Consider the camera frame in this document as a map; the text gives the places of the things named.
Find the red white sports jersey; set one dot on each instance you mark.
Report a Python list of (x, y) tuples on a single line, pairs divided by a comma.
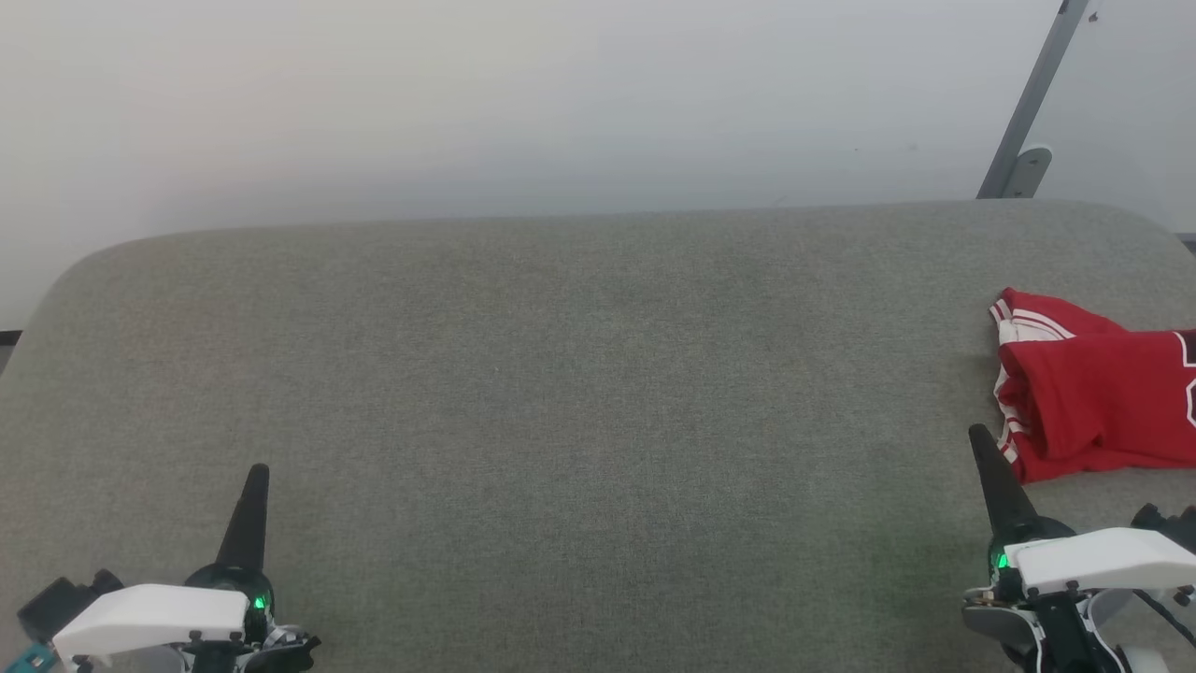
[(1093, 393)]

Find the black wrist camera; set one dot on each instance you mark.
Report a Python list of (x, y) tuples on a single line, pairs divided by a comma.
[(1168, 523), (61, 598)]

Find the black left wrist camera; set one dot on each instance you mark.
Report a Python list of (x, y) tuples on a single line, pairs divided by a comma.
[(61, 598)]

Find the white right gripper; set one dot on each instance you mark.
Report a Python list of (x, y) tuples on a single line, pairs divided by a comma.
[(1103, 561)]

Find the grey metal post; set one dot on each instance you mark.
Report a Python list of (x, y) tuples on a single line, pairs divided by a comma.
[(1032, 103)]

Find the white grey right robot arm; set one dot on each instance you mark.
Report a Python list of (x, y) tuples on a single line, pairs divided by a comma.
[(1065, 636)]

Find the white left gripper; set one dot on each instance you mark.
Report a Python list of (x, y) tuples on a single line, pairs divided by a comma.
[(149, 612)]

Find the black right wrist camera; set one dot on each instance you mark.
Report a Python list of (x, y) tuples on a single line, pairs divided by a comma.
[(1168, 523)]

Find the grey fabric sofa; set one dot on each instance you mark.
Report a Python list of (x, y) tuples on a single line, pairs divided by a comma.
[(598, 421)]

